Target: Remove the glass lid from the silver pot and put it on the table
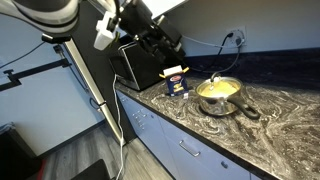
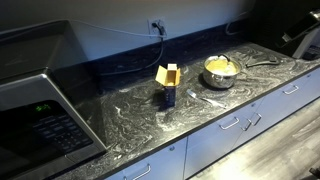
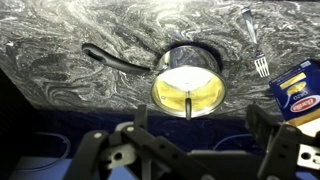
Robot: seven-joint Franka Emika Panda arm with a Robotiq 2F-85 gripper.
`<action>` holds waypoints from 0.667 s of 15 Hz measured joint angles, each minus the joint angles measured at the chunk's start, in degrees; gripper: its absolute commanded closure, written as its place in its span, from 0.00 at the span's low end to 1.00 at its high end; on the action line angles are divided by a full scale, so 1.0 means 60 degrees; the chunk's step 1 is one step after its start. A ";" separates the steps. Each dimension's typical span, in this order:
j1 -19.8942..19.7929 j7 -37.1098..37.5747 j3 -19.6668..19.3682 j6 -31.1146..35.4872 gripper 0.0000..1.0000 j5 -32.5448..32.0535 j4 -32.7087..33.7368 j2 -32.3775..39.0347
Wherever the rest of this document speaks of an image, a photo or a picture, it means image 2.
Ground looped white cable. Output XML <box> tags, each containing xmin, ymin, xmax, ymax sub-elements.
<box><xmin>224</xmin><ymin>11</ymin><xmax>251</xmax><ymax>37</ymax></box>

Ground silver cabinet handle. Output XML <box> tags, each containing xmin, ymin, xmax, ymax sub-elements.
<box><xmin>123</xmin><ymin>163</ymin><xmax>152</xmax><ymax>180</ymax></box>
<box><xmin>251</xmin><ymin>112</ymin><xmax>263</xmax><ymax>127</ymax></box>
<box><xmin>282</xmin><ymin>84</ymin><xmax>300</xmax><ymax>96</ymax></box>
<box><xmin>218</xmin><ymin>116</ymin><xmax>241</xmax><ymax>131</ymax></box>
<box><xmin>241</xmin><ymin>118</ymin><xmax>253</xmax><ymax>132</ymax></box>

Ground glass lid with black handle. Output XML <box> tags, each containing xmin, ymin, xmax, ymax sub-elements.
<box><xmin>203</xmin><ymin>54</ymin><xmax>242</xmax><ymax>77</ymax></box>

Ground silver metal fork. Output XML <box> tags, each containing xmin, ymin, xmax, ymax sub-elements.
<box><xmin>185</xmin><ymin>88</ymin><xmax>228</xmax><ymax>110</ymax></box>

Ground silver pot with black handle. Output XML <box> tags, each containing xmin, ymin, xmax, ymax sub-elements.
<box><xmin>202</xmin><ymin>54</ymin><xmax>282</xmax><ymax>90</ymax></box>

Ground white cabinet unit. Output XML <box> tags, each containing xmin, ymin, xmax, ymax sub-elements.
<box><xmin>103</xmin><ymin>64</ymin><xmax>320</xmax><ymax>180</ymax></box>

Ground white wall power outlet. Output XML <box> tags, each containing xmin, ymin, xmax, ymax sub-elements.
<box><xmin>147</xmin><ymin>18</ymin><xmax>168</xmax><ymax>39</ymax></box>

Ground blue pasta box, yellow flaps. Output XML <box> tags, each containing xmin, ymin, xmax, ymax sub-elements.
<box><xmin>154</xmin><ymin>63</ymin><xmax>182</xmax><ymax>108</ymax></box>

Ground yellow pasta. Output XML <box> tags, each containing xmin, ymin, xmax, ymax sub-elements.
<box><xmin>206</xmin><ymin>59</ymin><xmax>239</xmax><ymax>75</ymax></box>

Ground thin white wall cable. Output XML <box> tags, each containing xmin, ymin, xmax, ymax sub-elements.
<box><xmin>68</xmin><ymin>18</ymin><xmax>161</xmax><ymax>38</ymax></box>

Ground stainless steel microwave oven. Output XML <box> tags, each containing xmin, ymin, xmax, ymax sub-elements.
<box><xmin>0</xmin><ymin>19</ymin><xmax>108</xmax><ymax>180</ymax></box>

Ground black power cable with plug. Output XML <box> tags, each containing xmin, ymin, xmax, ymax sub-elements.
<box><xmin>99</xmin><ymin>21</ymin><xmax>167</xmax><ymax>77</ymax></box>

